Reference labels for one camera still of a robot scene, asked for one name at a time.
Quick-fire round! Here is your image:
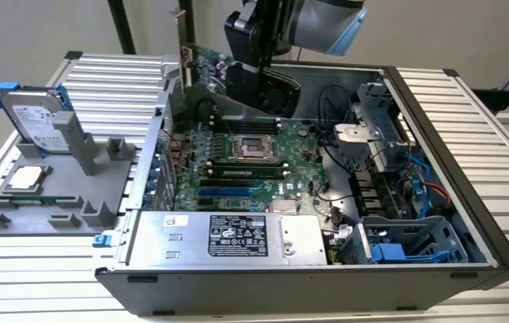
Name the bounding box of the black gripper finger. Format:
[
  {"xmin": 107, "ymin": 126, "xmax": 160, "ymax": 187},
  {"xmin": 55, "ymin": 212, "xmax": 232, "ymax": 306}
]
[{"xmin": 254, "ymin": 0, "xmax": 279, "ymax": 114}]

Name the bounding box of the graphics card with black fan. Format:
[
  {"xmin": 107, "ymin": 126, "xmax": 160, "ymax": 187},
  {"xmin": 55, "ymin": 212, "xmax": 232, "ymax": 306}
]
[{"xmin": 170, "ymin": 9, "xmax": 304, "ymax": 118}]

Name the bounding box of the black stand pole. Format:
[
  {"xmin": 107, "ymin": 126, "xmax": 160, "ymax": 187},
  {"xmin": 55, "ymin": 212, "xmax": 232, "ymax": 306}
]
[
  {"xmin": 106, "ymin": 0, "xmax": 138, "ymax": 55},
  {"xmin": 176, "ymin": 0, "xmax": 195, "ymax": 44}
]

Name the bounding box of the CPU socket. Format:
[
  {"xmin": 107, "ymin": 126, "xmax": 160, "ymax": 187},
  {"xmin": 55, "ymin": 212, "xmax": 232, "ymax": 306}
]
[{"xmin": 228, "ymin": 133, "xmax": 278, "ymax": 162}]

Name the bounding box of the metal socket cover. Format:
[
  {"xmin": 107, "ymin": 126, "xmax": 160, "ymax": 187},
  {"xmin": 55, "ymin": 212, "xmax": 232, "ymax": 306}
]
[{"xmin": 231, "ymin": 134, "xmax": 276, "ymax": 160}]

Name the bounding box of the silver metal drive cage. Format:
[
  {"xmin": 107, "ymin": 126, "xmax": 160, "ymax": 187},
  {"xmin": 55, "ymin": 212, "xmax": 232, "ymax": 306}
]
[{"xmin": 332, "ymin": 83, "xmax": 411, "ymax": 172}]

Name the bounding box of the green motherboard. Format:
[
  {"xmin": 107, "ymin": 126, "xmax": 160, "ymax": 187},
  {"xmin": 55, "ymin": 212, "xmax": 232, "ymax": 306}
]
[{"xmin": 171, "ymin": 119, "xmax": 330, "ymax": 213}]

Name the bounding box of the green RAM stick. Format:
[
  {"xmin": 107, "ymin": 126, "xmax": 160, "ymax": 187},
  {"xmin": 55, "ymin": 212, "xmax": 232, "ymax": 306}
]
[
  {"xmin": 211, "ymin": 169, "xmax": 288, "ymax": 178},
  {"xmin": 10, "ymin": 196, "xmax": 76, "ymax": 205}
]

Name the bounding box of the long black expansion slot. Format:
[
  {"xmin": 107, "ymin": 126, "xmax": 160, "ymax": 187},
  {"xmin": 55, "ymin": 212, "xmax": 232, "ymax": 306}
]
[{"xmin": 199, "ymin": 178, "xmax": 260, "ymax": 190}]

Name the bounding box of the blue expansion slot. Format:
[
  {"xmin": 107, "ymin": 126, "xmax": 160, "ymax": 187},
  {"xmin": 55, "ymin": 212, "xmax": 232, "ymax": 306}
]
[{"xmin": 198, "ymin": 187, "xmax": 256, "ymax": 200}]

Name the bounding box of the small silver heatsink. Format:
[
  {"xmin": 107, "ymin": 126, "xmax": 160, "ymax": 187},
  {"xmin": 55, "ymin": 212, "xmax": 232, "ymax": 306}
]
[{"xmin": 271, "ymin": 199, "xmax": 302, "ymax": 213}]

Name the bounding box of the hard disk in blue carrier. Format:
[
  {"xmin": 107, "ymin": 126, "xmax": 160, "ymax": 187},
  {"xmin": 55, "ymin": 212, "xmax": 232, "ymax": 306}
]
[{"xmin": 0, "ymin": 79, "xmax": 74, "ymax": 157}]

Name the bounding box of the silver power supply unit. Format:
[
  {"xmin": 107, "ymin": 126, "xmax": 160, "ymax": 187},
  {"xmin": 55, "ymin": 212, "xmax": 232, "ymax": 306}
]
[{"xmin": 126, "ymin": 211, "xmax": 330, "ymax": 266}]

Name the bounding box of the grey plastic disk bay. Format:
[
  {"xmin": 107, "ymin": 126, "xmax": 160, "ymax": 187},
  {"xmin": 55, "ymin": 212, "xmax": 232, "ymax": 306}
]
[{"xmin": 339, "ymin": 215, "xmax": 471, "ymax": 265}]

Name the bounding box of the silver CPU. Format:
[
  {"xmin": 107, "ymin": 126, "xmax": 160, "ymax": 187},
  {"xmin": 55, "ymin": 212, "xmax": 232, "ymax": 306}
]
[{"xmin": 3, "ymin": 167, "xmax": 45, "ymax": 190}]

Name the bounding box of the open black PC case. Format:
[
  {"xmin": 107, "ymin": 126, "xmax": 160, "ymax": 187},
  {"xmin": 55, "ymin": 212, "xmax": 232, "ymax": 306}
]
[{"xmin": 94, "ymin": 55, "xmax": 509, "ymax": 317}]

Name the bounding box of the grey parts rack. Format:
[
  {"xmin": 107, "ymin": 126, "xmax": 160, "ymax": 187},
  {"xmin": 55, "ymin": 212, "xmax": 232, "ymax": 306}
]
[{"xmin": 0, "ymin": 112, "xmax": 144, "ymax": 238}]

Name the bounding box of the black wire loop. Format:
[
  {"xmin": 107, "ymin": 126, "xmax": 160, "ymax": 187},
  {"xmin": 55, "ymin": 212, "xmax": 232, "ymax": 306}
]
[{"xmin": 316, "ymin": 84, "xmax": 353, "ymax": 149}]

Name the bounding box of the blue wire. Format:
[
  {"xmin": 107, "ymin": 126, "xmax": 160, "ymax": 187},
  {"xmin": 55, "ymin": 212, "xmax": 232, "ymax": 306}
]
[{"xmin": 397, "ymin": 150, "xmax": 433, "ymax": 223}]

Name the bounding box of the black bracket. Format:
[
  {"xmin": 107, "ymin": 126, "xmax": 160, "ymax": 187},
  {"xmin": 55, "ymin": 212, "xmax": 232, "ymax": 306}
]
[{"xmin": 472, "ymin": 87, "xmax": 509, "ymax": 114}]

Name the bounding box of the red wire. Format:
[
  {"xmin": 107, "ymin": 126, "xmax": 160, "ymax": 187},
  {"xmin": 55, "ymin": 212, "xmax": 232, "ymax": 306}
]
[{"xmin": 420, "ymin": 180, "xmax": 453, "ymax": 205}]

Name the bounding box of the blue plastic bracket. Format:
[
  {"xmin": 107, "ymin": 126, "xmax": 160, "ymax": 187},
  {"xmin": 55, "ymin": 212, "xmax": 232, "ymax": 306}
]
[{"xmin": 368, "ymin": 242, "xmax": 469, "ymax": 264}]

